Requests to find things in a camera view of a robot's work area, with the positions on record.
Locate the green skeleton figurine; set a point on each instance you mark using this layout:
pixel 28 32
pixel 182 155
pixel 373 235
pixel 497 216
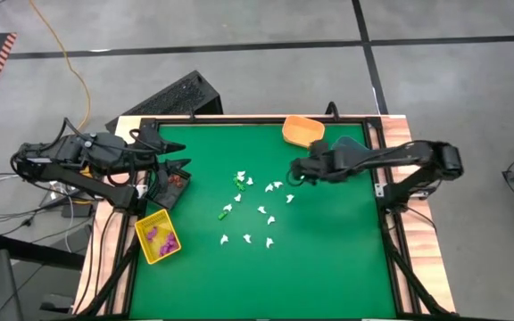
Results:
pixel 241 186
pixel 236 180
pixel 222 216

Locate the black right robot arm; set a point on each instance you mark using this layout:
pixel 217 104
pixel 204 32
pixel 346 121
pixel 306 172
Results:
pixel 395 156

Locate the black perforated computer case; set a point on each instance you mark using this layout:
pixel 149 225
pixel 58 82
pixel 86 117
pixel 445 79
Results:
pixel 172 98

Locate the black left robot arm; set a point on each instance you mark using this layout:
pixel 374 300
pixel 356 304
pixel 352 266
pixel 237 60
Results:
pixel 60 156

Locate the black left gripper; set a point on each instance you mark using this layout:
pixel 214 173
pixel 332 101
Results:
pixel 152 147

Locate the yellow slotted basket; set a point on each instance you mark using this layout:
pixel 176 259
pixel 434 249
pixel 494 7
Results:
pixel 150 252

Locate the yellow plastic tub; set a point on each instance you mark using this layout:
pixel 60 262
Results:
pixel 301 131

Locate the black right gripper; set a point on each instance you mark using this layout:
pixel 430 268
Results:
pixel 315 166

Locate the black aluminium rig frame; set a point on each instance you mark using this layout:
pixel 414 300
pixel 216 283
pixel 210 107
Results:
pixel 261 119

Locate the blue-grey plastic tub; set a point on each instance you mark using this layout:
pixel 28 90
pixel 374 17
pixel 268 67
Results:
pixel 348 143

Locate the black slotted basket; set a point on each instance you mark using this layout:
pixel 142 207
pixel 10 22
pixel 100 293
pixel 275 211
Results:
pixel 168 194

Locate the pink skeleton figurine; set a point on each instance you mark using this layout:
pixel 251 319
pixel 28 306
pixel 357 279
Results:
pixel 173 245
pixel 168 238
pixel 151 233
pixel 163 250

